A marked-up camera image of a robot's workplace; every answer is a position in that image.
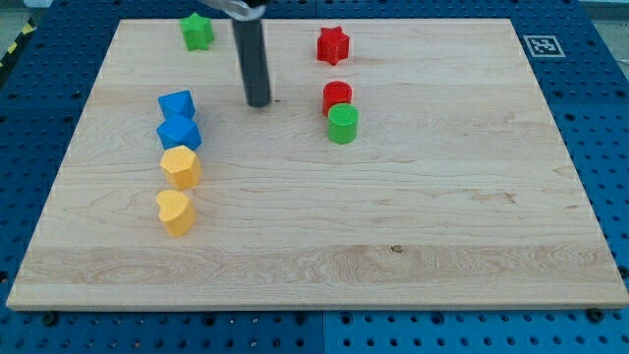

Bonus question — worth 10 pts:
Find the black bolt front left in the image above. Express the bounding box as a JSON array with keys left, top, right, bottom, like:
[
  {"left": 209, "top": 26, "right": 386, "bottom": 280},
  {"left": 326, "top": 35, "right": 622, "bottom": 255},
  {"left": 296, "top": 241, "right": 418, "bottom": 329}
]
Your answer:
[{"left": 41, "top": 312, "right": 58, "bottom": 327}]

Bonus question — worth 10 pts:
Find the black bolt front right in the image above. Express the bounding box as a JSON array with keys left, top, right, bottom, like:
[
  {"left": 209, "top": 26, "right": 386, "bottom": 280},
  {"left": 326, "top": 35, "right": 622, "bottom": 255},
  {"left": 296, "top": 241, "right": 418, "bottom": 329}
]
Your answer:
[{"left": 586, "top": 308, "right": 605, "bottom": 324}]

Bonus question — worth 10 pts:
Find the red cylinder block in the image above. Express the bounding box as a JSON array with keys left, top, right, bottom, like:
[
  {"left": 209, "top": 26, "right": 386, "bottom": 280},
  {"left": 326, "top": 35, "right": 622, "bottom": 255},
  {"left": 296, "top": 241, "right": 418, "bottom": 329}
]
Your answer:
[{"left": 321, "top": 81, "right": 353, "bottom": 117}]

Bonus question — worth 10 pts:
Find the green star block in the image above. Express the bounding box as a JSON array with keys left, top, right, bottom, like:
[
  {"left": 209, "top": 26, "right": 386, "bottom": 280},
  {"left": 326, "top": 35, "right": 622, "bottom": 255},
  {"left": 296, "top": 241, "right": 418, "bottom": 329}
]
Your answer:
[{"left": 179, "top": 13, "right": 214, "bottom": 51}]

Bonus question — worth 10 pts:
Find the white fiducial marker tag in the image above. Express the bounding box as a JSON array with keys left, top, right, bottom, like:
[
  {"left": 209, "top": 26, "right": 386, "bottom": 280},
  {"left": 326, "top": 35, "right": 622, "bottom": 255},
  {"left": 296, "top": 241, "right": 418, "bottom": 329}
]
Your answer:
[{"left": 524, "top": 34, "right": 565, "bottom": 58}]

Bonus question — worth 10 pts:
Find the blue pentagon block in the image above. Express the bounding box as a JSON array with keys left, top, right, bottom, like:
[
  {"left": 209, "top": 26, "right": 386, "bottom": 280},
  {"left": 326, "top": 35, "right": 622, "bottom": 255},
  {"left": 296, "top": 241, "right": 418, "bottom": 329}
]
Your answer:
[{"left": 156, "top": 115, "right": 201, "bottom": 150}]

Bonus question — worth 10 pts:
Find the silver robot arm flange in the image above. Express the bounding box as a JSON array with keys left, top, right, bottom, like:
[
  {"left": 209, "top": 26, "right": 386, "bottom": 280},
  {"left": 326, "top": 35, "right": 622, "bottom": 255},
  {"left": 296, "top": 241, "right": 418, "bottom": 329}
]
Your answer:
[{"left": 198, "top": 0, "right": 269, "bottom": 22}]

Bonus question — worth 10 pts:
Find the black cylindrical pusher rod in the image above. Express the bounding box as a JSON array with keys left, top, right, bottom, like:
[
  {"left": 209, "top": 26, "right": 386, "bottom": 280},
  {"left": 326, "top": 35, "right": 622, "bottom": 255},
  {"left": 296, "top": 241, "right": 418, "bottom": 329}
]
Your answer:
[{"left": 232, "top": 19, "right": 271, "bottom": 108}]

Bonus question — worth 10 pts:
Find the light wooden board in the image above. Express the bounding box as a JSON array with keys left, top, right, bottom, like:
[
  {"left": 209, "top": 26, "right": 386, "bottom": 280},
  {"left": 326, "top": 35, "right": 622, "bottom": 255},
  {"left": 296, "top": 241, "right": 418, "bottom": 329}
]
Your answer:
[{"left": 7, "top": 19, "right": 628, "bottom": 312}]

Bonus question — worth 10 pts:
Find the blue cube block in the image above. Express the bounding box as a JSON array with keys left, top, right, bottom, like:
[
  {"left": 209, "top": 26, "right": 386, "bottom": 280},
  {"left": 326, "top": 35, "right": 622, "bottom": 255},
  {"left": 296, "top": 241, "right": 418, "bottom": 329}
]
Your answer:
[{"left": 157, "top": 90, "right": 196, "bottom": 119}]

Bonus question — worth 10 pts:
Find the red star block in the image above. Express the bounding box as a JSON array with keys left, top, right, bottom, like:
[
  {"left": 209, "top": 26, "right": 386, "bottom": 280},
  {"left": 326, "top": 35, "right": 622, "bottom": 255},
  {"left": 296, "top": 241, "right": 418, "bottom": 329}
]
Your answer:
[{"left": 316, "top": 26, "right": 350, "bottom": 66}]

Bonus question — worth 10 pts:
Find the yellow hexagon block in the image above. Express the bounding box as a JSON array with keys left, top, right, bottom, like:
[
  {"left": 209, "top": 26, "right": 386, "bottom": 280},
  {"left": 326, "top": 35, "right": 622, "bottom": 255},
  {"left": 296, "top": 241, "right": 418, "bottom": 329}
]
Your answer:
[{"left": 159, "top": 146, "right": 202, "bottom": 190}]

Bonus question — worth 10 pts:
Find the yellow heart block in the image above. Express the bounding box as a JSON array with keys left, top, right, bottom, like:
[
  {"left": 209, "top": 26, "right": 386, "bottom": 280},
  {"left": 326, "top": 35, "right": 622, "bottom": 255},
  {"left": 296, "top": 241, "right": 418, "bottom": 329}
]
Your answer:
[{"left": 155, "top": 190, "right": 197, "bottom": 237}]

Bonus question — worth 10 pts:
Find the green cylinder block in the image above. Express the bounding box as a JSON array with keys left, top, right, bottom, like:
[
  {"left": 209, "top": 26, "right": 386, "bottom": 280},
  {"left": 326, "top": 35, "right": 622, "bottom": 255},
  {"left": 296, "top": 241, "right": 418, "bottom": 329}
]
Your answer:
[{"left": 328, "top": 103, "right": 360, "bottom": 145}]

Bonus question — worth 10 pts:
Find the black bolt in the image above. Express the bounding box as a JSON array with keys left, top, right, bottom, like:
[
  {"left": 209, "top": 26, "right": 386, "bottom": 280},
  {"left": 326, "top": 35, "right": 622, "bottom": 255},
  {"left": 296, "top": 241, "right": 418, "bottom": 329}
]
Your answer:
[
  {"left": 41, "top": 312, "right": 58, "bottom": 327},
  {"left": 586, "top": 308, "right": 605, "bottom": 324}
]

